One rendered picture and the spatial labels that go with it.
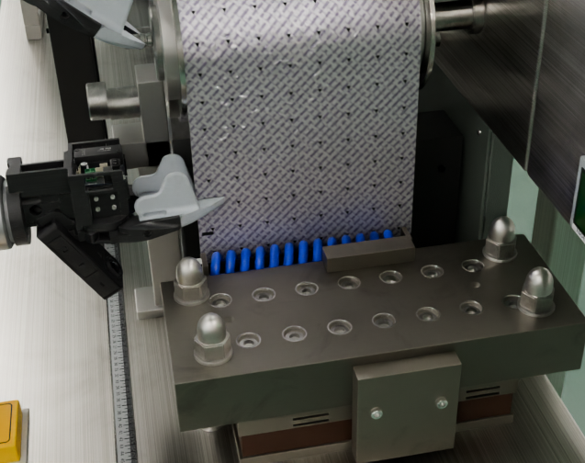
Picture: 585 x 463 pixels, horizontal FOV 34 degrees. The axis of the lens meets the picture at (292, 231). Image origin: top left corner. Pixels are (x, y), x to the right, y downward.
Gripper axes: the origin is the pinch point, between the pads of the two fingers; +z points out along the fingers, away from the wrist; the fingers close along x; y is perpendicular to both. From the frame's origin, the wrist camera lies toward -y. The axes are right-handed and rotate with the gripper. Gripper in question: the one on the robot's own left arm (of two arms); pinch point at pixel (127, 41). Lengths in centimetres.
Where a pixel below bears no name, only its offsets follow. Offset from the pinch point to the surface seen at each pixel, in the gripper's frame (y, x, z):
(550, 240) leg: 5, 9, 64
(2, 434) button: -36.9, -15.8, 8.5
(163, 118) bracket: -5.8, 2.8, 8.5
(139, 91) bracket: -4.7, 2.8, 4.7
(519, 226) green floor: -24, 141, 167
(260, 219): -7.4, -4.5, 21.3
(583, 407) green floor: -35, 63, 155
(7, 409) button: -36.7, -12.3, 8.8
